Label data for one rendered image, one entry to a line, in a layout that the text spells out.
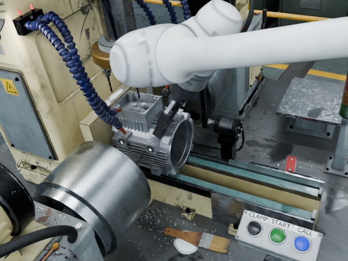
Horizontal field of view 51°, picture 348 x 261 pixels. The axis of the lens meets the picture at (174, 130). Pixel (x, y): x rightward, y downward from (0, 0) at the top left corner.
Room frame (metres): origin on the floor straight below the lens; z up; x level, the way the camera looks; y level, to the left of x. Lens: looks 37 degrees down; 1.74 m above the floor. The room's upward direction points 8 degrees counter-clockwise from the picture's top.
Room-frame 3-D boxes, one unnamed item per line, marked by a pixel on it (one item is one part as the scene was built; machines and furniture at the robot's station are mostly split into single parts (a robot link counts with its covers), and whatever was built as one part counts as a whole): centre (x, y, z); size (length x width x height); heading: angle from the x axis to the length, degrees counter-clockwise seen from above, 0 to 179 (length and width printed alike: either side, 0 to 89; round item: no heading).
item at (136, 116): (0.94, 0.10, 1.11); 0.12 x 0.11 x 0.07; 58
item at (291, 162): (0.92, -0.39, 0.81); 0.09 x 0.03 x 0.02; 155
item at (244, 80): (1.43, -0.25, 0.99); 0.35 x 0.31 x 0.37; 147
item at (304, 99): (1.15, -0.56, 0.86); 0.27 x 0.24 x 0.12; 147
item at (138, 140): (0.92, 0.07, 1.02); 0.20 x 0.19 x 0.19; 58
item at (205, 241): (0.68, -0.02, 0.80); 0.21 x 0.05 x 0.01; 64
